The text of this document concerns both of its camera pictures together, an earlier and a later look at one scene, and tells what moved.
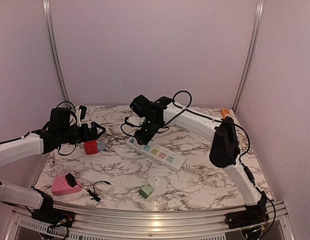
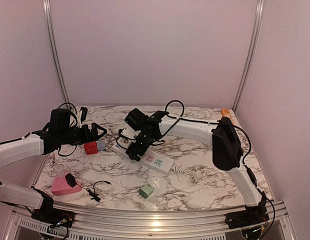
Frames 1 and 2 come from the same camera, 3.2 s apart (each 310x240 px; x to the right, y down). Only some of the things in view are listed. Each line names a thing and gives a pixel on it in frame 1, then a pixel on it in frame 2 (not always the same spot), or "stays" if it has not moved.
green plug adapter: [145, 191] stays
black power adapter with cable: [71, 181] stays
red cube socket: [91, 147] stays
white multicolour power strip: [157, 153] to [154, 160]
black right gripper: [141, 140] to [139, 150]
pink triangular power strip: [61, 186] stays
